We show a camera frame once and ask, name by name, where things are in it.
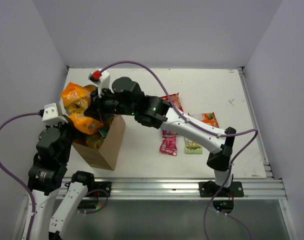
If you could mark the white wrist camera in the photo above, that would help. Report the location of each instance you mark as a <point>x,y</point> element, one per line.
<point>101,79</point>
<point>53,115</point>

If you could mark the purple candy packet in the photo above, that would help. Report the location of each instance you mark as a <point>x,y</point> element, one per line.
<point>167,133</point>

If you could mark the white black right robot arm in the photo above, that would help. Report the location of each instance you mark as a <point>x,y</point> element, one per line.
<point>125,97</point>

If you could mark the pink small snack packet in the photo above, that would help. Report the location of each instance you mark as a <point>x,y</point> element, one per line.
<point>168,145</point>

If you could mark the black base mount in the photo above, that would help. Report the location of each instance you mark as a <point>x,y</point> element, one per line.
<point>207,189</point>
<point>97,198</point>

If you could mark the red snack packet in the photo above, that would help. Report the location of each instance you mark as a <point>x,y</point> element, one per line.
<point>175,100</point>

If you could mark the brown paper bag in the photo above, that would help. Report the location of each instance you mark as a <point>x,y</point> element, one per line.
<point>107,155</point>

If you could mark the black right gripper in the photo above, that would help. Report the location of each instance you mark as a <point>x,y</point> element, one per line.
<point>95,108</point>

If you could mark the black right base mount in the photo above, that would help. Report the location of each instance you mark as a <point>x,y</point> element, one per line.
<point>207,189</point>

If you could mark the green small snack packet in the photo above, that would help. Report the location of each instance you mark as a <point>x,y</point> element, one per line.
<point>191,147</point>

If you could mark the orange yellow snack bag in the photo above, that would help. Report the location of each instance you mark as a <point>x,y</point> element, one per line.
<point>76,99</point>

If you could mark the brown potato chips bag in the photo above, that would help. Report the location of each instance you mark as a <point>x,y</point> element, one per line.
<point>95,140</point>

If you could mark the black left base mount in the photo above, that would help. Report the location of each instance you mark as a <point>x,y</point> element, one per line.
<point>97,198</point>

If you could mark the orange white snack packet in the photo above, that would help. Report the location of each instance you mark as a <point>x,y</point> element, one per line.
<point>207,118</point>

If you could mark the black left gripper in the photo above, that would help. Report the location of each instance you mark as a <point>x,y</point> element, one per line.
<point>66,125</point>

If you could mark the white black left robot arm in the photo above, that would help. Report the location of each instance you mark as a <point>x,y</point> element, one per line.
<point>45,179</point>

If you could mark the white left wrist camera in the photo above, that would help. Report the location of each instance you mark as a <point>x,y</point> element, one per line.
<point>53,115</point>

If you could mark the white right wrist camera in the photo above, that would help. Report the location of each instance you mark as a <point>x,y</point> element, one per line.
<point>101,79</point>

